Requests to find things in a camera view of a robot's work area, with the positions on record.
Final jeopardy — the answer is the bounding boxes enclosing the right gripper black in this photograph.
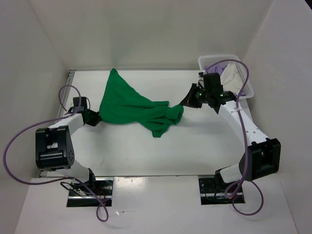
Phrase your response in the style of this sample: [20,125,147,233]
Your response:
[180,82,211,108]

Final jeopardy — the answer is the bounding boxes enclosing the green t shirt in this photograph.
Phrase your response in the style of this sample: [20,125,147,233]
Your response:
[99,68,184,138]

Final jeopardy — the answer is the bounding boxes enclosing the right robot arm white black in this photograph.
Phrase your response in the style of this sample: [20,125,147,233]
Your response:
[180,83,281,192]

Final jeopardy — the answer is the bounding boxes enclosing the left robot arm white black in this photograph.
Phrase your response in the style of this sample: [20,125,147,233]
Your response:
[35,109,102,195]

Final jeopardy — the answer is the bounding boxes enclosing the purple t shirt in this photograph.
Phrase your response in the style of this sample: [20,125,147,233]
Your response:
[203,63,227,76]

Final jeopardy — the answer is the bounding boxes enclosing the white plastic basket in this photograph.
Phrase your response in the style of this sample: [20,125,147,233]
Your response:
[198,54,254,99]

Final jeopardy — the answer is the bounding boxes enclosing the white t shirt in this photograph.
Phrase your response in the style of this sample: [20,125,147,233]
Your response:
[220,63,243,94]

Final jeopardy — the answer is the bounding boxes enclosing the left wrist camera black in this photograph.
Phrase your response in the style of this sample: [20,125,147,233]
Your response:
[67,97,91,114]

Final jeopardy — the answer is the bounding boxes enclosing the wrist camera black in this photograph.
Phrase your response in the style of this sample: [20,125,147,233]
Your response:
[67,97,91,114]
[198,72,223,93]

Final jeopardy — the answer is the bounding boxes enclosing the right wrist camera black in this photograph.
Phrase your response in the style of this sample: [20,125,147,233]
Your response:
[198,72,223,93]

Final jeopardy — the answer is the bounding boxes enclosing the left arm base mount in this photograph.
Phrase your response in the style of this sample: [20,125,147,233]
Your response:
[60,177,114,208]

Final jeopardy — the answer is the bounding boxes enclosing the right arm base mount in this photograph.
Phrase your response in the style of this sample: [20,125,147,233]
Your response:
[198,175,233,205]

